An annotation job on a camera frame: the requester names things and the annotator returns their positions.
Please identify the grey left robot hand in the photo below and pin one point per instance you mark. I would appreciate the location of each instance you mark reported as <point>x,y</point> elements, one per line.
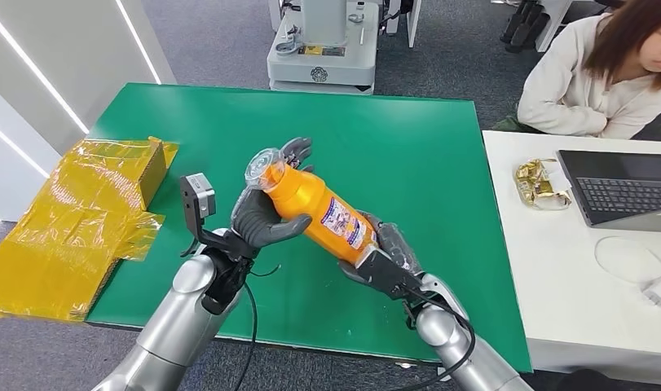
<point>254,221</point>

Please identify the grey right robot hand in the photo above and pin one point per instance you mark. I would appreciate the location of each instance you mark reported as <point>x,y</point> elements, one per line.
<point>397,243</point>

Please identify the orange plastic bottle with label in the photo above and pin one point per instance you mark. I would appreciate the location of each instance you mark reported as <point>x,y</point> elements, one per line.
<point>303,199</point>

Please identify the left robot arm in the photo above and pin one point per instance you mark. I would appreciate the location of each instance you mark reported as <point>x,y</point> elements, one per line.
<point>173,324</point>

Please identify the white robot base machine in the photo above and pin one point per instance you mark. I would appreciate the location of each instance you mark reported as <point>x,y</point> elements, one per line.
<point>322,59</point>

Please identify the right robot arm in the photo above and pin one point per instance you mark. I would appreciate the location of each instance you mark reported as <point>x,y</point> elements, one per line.
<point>443,329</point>

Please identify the gold foil packet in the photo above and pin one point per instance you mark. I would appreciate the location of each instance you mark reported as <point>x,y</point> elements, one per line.
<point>538,186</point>

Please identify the cardboard box in yellow film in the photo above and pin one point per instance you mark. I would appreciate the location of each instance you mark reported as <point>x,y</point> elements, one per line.
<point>65,226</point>

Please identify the white furniture leg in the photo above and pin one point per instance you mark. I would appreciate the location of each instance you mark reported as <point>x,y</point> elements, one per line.
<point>414,21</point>

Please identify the dark grey laptop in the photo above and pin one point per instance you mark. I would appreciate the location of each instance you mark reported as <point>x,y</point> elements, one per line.
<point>621,189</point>

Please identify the person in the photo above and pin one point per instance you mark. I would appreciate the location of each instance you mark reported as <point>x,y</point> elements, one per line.
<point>589,81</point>

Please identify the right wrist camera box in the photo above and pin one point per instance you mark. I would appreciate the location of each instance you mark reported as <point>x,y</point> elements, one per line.
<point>384,272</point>

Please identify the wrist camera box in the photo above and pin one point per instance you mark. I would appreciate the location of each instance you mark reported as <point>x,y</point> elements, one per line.
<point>384,272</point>
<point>198,197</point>

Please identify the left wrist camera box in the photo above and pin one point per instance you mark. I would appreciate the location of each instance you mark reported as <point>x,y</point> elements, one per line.
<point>198,197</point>

